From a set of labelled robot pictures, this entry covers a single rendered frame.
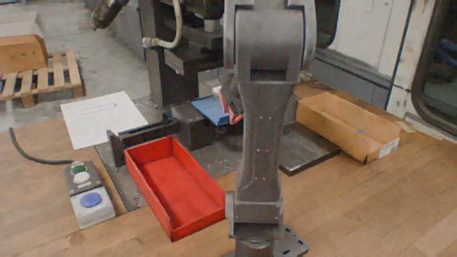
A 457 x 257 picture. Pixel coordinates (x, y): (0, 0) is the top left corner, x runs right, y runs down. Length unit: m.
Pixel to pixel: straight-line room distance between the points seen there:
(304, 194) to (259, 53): 0.45
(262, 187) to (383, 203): 0.36
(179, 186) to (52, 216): 0.26
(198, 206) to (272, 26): 0.44
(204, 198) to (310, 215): 0.21
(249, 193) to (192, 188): 0.28
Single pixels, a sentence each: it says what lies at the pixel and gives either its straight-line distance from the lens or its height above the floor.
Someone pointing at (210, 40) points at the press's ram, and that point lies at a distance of 0.75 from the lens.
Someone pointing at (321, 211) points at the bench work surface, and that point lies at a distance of 0.71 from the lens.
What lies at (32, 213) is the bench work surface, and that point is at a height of 0.90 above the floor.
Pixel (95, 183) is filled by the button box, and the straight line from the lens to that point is 0.75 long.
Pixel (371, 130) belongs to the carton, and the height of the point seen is 0.92.
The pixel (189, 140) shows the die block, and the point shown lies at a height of 0.93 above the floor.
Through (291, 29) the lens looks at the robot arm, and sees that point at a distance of 0.34.
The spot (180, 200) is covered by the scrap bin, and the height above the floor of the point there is 0.90.
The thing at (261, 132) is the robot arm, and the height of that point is 1.17.
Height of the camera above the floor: 1.38
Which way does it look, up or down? 31 degrees down
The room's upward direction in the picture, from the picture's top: straight up
